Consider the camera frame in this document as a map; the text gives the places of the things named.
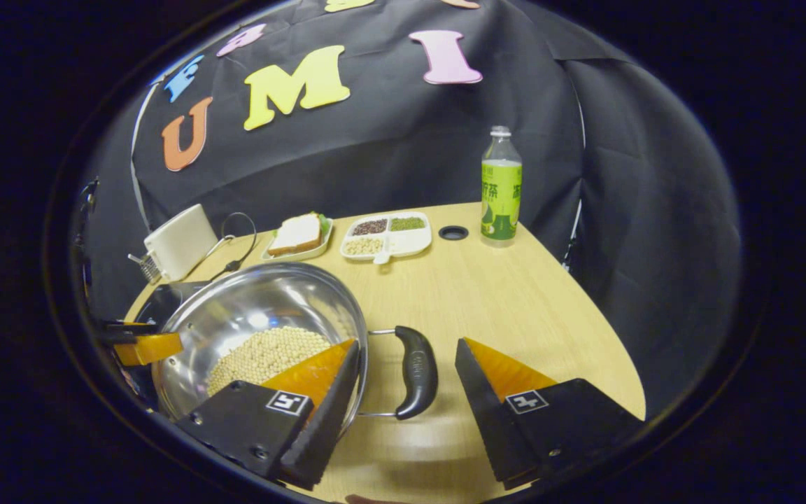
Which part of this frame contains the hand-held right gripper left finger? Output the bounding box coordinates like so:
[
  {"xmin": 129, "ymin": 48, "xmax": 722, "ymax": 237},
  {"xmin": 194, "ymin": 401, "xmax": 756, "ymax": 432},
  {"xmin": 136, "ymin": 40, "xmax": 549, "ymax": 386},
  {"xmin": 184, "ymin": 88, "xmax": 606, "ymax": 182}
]
[{"xmin": 174, "ymin": 339, "xmax": 362, "ymax": 492}]

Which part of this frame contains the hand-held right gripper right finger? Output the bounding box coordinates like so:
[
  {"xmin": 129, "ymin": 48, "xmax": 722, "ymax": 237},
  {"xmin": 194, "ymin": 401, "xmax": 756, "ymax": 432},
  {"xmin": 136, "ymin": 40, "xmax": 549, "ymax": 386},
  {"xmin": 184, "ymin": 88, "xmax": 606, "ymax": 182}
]
[{"xmin": 454, "ymin": 337, "xmax": 646, "ymax": 491}]

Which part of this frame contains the stainless steel pot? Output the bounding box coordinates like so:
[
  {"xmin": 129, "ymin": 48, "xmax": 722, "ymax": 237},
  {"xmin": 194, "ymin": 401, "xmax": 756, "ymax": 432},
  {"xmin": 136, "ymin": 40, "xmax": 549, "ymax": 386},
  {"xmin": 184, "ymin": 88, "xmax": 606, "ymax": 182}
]
[{"xmin": 151, "ymin": 262, "xmax": 439, "ymax": 438}]

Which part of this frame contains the pile of yellow soybeans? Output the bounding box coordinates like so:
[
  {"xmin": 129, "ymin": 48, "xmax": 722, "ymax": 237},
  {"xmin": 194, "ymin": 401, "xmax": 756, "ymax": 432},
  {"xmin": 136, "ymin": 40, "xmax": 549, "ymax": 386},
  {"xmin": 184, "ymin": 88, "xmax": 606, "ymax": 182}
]
[{"xmin": 206, "ymin": 326, "xmax": 334, "ymax": 398}]

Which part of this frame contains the white toaster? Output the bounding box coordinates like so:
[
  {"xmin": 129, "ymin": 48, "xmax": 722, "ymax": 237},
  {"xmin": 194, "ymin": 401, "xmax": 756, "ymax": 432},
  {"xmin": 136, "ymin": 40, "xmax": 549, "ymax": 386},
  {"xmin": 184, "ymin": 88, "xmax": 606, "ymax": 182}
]
[{"xmin": 143, "ymin": 204, "xmax": 220, "ymax": 282}]

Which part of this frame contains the white plate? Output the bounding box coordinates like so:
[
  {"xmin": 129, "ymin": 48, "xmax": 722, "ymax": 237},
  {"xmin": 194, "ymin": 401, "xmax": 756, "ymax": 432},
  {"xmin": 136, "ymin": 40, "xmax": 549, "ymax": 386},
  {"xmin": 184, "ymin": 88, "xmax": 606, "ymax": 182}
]
[{"xmin": 261, "ymin": 213, "xmax": 334, "ymax": 263}]

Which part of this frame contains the sandwich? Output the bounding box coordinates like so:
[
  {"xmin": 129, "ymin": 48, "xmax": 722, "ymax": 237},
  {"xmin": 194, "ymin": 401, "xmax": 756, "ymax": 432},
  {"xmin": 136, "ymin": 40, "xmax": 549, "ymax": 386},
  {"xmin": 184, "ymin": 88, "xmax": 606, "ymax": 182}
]
[{"xmin": 267, "ymin": 213, "xmax": 325, "ymax": 256}]

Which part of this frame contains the white sectioned tray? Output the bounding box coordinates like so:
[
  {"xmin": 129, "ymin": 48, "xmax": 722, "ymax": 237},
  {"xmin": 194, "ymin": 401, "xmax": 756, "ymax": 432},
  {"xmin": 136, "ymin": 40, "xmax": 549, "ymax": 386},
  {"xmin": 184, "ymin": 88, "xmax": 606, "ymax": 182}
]
[{"xmin": 339, "ymin": 211, "xmax": 433, "ymax": 265}]

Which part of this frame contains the green label drink bottle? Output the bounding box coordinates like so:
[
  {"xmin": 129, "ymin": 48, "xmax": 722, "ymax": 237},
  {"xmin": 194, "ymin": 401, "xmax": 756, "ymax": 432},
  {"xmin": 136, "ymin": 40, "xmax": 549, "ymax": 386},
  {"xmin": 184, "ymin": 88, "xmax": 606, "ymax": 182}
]
[{"xmin": 480, "ymin": 125, "xmax": 523, "ymax": 248}]

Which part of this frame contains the black backdrop cloth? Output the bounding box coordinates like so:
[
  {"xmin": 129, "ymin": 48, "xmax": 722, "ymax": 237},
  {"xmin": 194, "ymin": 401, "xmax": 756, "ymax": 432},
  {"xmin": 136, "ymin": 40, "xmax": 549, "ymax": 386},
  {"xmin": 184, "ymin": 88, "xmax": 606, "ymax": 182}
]
[{"xmin": 71, "ymin": 0, "xmax": 743, "ymax": 421}]

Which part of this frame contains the white power cable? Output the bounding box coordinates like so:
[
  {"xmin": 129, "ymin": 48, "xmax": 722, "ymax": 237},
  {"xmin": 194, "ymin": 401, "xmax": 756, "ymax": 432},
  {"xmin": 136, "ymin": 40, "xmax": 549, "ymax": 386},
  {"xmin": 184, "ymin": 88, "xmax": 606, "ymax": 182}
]
[{"xmin": 197, "ymin": 234, "xmax": 236, "ymax": 265}]

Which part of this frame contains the black power cable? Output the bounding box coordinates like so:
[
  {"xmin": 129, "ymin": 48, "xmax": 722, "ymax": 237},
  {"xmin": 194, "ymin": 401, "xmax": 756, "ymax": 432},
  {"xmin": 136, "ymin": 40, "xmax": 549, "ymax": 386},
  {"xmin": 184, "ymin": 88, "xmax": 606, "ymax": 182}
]
[{"xmin": 211, "ymin": 212, "xmax": 258, "ymax": 281}]

